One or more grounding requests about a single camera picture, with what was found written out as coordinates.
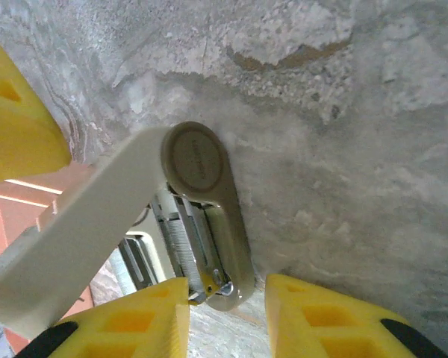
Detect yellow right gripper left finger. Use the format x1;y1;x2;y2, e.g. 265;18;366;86
17;277;191;358

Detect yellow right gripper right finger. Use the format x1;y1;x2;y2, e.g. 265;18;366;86
264;273;448;358

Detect pink plastic tray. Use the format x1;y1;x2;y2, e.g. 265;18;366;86
0;162;102;346

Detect grey staple strip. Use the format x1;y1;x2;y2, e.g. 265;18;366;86
160;218;210;295

